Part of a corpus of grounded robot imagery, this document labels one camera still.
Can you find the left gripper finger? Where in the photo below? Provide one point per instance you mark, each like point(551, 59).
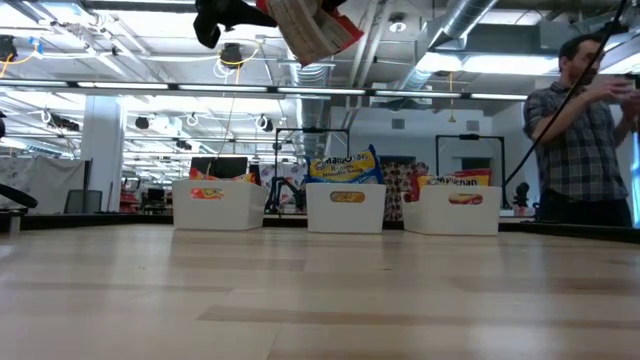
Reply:
point(265, 20)

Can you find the orange Maruchan ramen packet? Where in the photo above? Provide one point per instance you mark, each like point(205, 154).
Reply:
point(200, 176)
point(310, 32)
point(206, 194)

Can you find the blue Maruchan ramen packet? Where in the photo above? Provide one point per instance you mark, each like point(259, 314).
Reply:
point(347, 197)
point(345, 170)

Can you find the black background robot arm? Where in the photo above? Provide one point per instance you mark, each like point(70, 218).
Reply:
point(285, 195)
point(521, 192)

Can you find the black ceiling box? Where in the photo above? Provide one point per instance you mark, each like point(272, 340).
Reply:
point(231, 55)

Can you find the round ceiling fixture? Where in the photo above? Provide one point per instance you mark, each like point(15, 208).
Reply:
point(398, 25)

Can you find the black ceiling spotlight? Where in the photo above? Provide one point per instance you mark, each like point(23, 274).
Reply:
point(267, 123)

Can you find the long ceiling light strip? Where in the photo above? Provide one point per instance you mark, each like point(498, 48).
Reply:
point(425, 94)

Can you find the black desk monitor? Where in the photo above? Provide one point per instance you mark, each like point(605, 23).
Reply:
point(225, 167)

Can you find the bright ceiling light panel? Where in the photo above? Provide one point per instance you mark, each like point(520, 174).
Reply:
point(510, 18)

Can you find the white building column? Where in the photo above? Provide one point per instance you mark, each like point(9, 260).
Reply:
point(102, 145)

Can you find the white plastic bin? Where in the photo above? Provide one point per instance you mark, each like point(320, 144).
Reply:
point(220, 215)
point(450, 220)
point(345, 219)

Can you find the patterned fabric chair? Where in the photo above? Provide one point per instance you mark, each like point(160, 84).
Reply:
point(395, 200)

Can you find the grey office chair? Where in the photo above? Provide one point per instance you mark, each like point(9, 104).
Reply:
point(84, 202)

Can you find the grey cloth partition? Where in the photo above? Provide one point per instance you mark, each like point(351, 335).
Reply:
point(40, 180)

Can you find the person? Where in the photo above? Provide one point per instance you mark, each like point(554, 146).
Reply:
point(580, 150)

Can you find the blue lit screen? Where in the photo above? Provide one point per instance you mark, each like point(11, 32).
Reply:
point(636, 180)

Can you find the silver ventilation duct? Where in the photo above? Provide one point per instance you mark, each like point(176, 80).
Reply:
point(307, 100)
point(465, 15)

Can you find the black background rig frame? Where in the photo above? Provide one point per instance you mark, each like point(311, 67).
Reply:
point(470, 136)
point(312, 130)

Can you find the black aluminium table frame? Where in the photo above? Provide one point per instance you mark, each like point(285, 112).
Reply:
point(100, 220)

